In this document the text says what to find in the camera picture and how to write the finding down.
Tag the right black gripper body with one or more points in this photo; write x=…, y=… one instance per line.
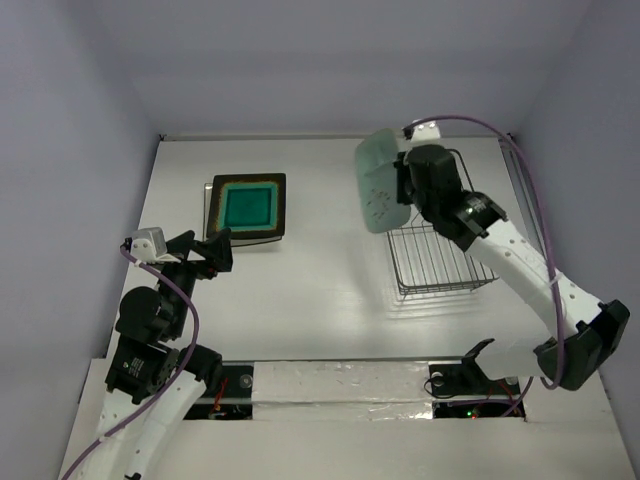
x=403, y=180

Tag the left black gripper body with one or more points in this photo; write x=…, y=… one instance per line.
x=210, y=264

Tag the light blue rectangular plate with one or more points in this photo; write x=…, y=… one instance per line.
x=377, y=182

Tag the white square plate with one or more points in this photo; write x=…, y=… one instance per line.
x=208, y=188

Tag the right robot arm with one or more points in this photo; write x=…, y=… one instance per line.
x=585, y=331

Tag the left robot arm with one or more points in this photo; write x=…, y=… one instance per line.
x=158, y=369

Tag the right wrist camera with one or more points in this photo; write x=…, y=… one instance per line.
x=422, y=133

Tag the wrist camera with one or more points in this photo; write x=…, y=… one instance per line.
x=148, y=245
x=422, y=133

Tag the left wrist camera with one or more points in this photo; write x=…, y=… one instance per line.
x=148, y=245

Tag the wire dish rack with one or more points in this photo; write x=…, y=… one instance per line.
x=430, y=251

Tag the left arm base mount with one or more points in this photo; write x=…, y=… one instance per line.
x=232, y=398

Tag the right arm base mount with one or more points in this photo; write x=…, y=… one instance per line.
x=462, y=392

